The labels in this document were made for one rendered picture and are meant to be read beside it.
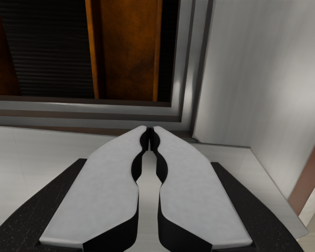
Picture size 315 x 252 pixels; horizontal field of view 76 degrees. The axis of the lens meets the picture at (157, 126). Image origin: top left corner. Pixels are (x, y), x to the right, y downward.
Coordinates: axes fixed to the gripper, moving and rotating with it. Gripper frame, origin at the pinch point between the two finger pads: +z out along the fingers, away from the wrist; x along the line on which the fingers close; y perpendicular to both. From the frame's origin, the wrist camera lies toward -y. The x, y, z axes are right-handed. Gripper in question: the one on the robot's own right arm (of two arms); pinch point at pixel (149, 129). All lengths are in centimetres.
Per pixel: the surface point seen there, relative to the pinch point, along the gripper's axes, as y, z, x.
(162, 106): -0.3, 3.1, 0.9
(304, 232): 10.9, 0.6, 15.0
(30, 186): 5.8, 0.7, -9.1
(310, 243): 147, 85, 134
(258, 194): 6.1, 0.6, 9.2
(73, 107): 0.0, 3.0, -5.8
